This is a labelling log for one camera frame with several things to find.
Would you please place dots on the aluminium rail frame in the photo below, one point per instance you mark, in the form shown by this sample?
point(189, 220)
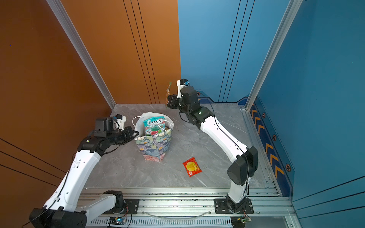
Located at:
point(194, 207)

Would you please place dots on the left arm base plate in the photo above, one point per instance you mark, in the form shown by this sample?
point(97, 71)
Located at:
point(130, 206)

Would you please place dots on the teal Fox's cherry candy bag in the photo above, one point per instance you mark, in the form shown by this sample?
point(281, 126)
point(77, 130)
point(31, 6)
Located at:
point(154, 125)

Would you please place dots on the right circuit board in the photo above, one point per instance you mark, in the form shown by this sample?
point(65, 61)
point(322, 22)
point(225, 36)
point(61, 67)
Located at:
point(240, 222)

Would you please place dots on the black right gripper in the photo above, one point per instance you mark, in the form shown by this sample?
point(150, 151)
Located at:
point(172, 102)

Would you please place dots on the right aluminium corner post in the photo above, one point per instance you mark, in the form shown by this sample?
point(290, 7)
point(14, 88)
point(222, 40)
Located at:
point(281, 33)

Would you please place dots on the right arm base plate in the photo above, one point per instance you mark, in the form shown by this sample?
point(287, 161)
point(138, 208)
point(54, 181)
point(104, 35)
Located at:
point(227, 206)

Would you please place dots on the aluminium corner post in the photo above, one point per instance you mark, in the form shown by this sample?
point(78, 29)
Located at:
point(281, 33)
point(65, 21)

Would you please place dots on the red snack packet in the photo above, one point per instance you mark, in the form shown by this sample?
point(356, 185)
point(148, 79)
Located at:
point(192, 167)

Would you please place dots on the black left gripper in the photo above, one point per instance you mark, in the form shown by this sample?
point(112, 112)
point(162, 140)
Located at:
point(128, 130)

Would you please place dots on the floral paper gift bag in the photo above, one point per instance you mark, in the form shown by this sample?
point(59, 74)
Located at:
point(153, 148)

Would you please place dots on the left green circuit board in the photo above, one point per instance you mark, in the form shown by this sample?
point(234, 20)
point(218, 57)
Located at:
point(117, 221)

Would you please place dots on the green noodle snack packet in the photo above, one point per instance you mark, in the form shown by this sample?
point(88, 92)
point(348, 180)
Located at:
point(168, 90)

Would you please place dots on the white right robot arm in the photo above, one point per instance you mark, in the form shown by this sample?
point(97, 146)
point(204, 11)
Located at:
point(244, 160)

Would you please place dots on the left aluminium corner post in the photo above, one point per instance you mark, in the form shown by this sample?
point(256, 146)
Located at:
point(65, 21)

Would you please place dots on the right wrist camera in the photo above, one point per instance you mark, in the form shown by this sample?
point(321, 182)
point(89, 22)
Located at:
point(181, 84)

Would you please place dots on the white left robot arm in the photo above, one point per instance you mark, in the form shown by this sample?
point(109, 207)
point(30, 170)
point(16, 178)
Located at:
point(60, 210)

